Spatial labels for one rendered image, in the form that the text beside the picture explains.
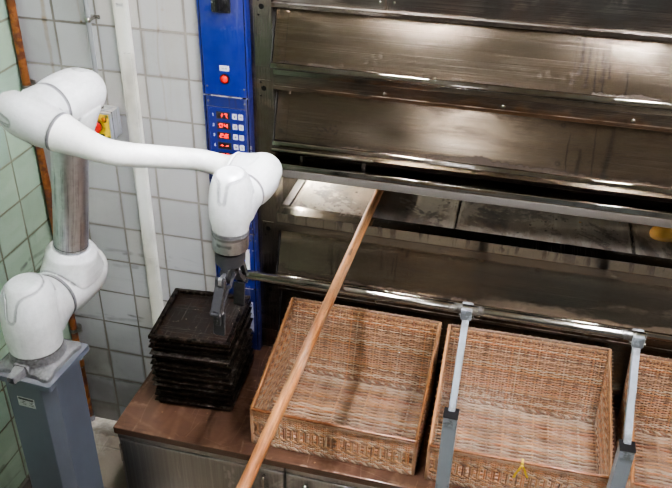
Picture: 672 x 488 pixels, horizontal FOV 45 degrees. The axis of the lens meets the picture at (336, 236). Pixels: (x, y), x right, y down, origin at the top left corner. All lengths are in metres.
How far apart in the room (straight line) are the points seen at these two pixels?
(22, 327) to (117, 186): 0.80
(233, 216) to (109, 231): 1.31
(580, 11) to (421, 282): 1.03
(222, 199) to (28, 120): 0.52
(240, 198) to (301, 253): 1.03
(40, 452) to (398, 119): 1.51
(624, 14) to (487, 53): 0.38
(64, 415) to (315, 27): 1.39
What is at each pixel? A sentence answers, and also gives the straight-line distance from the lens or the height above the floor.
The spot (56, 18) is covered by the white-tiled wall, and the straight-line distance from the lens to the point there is 2.85.
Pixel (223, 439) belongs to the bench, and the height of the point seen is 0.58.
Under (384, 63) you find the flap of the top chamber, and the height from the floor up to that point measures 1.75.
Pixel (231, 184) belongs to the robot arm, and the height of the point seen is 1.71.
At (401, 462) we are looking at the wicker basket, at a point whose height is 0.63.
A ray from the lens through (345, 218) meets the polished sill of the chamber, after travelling 2.76.
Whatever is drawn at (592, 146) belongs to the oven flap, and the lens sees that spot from 2.53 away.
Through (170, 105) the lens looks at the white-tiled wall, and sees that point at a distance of 2.76.
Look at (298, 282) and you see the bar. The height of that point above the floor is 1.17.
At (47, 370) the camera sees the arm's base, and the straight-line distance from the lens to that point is 2.48.
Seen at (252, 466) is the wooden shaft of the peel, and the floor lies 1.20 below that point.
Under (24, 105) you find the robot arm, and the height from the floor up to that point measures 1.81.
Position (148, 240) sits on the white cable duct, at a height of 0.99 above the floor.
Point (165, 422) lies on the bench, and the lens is 2.88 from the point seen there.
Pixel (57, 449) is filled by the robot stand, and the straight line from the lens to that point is 2.66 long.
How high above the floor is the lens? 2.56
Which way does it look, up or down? 31 degrees down
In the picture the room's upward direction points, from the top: 1 degrees clockwise
